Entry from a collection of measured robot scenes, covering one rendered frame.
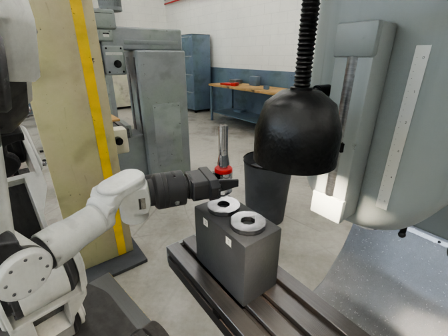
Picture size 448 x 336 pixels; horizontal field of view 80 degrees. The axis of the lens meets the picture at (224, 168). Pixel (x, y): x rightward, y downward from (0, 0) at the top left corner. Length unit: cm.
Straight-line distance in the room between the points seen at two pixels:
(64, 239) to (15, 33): 33
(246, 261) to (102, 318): 79
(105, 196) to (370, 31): 51
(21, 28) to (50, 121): 138
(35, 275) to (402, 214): 50
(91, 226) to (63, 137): 139
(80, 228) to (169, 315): 146
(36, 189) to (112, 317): 67
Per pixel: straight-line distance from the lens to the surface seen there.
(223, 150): 66
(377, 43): 30
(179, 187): 63
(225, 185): 68
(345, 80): 30
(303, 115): 21
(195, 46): 759
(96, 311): 133
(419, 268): 88
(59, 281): 82
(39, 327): 110
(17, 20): 54
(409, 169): 34
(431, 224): 87
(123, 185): 60
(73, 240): 56
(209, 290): 79
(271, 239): 68
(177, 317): 195
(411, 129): 33
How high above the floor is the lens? 152
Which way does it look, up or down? 23 degrees down
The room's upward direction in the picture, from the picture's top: straight up
